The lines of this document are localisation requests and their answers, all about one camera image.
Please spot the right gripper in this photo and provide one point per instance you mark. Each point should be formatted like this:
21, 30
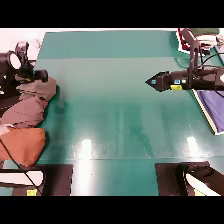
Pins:
176, 81

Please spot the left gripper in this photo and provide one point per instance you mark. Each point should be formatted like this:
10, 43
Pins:
41, 75

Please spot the grey-brown garment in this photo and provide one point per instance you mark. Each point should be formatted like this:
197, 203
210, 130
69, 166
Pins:
40, 88

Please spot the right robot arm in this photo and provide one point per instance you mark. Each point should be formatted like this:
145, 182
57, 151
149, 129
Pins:
210, 80

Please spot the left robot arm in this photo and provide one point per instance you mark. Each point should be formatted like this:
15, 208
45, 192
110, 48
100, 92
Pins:
6, 68

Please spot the mauve garment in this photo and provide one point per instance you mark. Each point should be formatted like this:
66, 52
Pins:
25, 112

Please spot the dark red garment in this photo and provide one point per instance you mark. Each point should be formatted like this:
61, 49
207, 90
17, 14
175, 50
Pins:
181, 40

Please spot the white garment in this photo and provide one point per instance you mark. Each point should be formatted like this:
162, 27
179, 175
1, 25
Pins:
209, 41

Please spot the green garment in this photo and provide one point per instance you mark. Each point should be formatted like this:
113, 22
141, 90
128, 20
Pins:
208, 31

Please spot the orange garment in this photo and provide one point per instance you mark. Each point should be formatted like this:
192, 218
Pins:
23, 145

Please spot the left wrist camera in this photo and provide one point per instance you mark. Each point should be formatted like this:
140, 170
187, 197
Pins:
22, 53

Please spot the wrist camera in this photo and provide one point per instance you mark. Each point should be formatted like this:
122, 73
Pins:
193, 50
22, 53

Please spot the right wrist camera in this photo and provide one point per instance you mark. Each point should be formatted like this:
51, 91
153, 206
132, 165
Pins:
193, 50

